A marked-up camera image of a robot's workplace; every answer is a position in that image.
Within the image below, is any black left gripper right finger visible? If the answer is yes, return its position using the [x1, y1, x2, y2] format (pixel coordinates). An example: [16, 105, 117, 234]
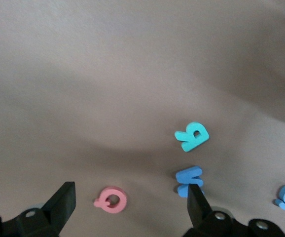
[181, 184, 285, 237]

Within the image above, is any blue foam letter M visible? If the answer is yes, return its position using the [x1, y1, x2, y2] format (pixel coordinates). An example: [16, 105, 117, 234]
[175, 165, 205, 198]

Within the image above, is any pink foam letter Q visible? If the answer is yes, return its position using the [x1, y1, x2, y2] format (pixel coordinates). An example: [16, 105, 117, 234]
[93, 186, 128, 213]

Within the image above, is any teal foam letter R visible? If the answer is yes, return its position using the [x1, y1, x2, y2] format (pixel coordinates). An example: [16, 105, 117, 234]
[174, 121, 210, 153]

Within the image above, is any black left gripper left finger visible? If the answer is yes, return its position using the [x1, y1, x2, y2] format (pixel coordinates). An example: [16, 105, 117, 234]
[0, 181, 76, 237]

